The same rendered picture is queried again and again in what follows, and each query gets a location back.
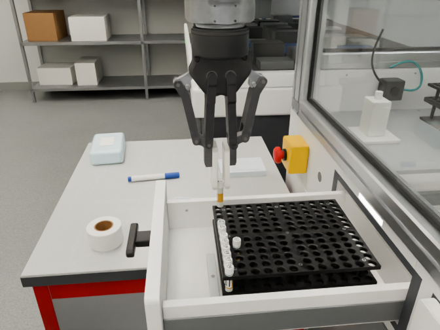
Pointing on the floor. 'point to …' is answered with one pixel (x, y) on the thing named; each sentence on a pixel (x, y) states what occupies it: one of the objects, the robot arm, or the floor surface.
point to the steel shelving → (128, 82)
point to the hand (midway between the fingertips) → (220, 165)
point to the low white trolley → (199, 181)
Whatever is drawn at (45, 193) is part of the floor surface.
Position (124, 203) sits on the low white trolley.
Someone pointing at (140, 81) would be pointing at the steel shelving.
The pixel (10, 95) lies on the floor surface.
